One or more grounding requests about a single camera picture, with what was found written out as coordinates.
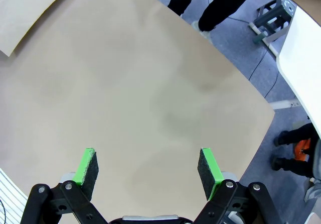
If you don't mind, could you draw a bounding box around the person in gray hoodie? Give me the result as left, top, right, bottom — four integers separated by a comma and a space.
167, 0, 259, 39

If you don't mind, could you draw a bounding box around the orange cloth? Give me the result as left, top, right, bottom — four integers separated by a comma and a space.
293, 138, 312, 162

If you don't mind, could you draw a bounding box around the grey metal stool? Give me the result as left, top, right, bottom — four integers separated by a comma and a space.
252, 0, 297, 44

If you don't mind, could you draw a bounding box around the open cardboard shipping box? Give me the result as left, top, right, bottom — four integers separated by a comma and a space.
0, 0, 75, 57

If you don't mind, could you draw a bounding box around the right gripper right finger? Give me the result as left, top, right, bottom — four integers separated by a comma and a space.
194, 147, 283, 224

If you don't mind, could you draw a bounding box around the white side table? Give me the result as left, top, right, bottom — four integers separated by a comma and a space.
276, 5, 321, 141

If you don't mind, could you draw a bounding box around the white ribbed panel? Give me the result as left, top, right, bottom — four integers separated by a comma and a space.
0, 168, 29, 224

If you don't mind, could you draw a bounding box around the black floor cable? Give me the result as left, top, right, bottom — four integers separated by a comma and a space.
208, 0, 280, 99

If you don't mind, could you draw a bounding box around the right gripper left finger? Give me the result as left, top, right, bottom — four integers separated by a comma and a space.
21, 147, 108, 224

